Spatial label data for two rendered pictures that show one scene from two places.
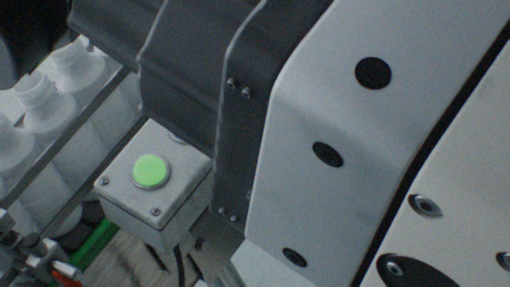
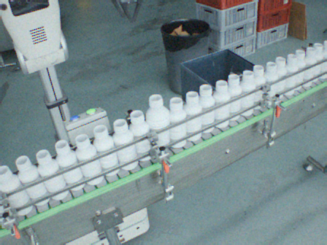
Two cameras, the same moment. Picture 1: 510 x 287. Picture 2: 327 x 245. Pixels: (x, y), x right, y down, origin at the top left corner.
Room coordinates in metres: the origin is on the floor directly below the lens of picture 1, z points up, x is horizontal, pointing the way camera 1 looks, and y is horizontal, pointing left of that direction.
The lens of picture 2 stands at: (1.55, 0.44, 1.71)
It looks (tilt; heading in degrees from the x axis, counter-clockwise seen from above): 38 degrees down; 188
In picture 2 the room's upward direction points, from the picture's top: 6 degrees counter-clockwise
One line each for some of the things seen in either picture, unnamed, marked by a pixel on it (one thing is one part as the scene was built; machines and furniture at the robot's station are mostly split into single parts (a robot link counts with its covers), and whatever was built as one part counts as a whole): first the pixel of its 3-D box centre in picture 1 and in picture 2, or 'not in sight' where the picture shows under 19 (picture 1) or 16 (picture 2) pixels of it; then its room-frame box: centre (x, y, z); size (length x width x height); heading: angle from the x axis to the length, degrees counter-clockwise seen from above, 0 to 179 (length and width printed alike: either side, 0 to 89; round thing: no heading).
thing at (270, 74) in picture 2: not in sight; (268, 83); (0.55, 0.72, 1.08); 0.06 x 0.06 x 0.17
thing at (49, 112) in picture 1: (65, 135); (105, 150); (0.90, 0.18, 1.08); 0.06 x 0.06 x 0.17
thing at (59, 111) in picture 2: not in sight; (65, 129); (0.39, -0.22, 0.74); 0.11 x 0.11 x 0.40; 34
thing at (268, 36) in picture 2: not in sight; (262, 30); (-2.35, 1.34, 0.11); 0.61 x 0.41 x 0.22; 127
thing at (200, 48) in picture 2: not in sight; (187, 57); (-1.16, 0.37, 0.32); 0.45 x 0.45 x 0.64
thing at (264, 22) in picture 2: not in sight; (263, 14); (-2.35, 1.35, 0.33); 0.61 x 0.41 x 0.22; 127
